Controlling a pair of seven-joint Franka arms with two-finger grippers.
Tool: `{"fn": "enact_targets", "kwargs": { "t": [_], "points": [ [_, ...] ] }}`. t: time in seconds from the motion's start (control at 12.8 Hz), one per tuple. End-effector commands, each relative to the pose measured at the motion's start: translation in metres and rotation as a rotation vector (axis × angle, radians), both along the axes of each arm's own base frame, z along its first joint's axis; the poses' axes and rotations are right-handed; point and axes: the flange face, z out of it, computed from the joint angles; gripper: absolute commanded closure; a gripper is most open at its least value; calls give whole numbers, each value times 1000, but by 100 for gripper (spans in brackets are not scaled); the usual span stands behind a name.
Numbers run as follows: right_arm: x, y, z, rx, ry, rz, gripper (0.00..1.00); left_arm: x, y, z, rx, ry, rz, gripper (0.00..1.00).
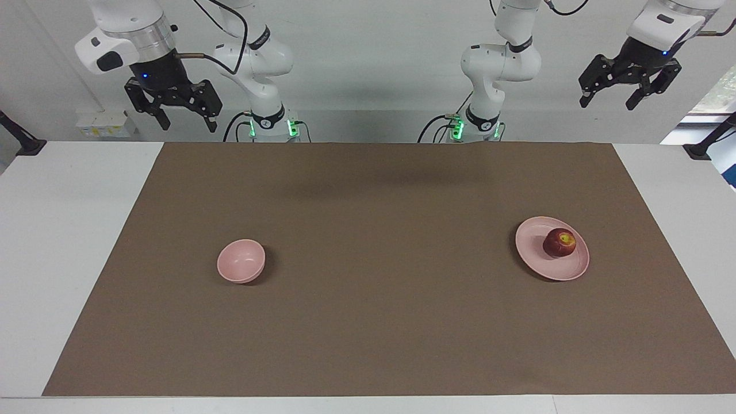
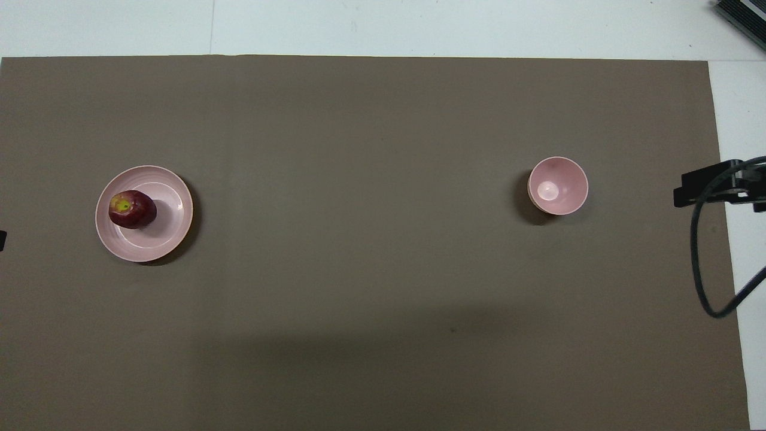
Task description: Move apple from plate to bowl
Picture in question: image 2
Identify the pink bowl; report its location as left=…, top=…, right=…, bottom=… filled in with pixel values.
left=527, top=156, right=589, bottom=217

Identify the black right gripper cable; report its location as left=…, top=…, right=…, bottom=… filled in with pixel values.
left=691, top=157, right=766, bottom=318

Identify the pink plate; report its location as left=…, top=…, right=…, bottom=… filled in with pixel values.
left=95, top=165, right=194, bottom=263

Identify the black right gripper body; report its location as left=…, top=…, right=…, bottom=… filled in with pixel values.
left=727, top=157, right=766, bottom=211

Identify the brown table mat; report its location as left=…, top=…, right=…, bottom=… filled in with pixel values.
left=0, top=55, right=750, bottom=431

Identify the red apple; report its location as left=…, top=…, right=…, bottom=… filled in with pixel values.
left=108, top=190, right=157, bottom=230

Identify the black ridged device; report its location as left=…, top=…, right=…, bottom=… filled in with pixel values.
left=715, top=0, right=766, bottom=52

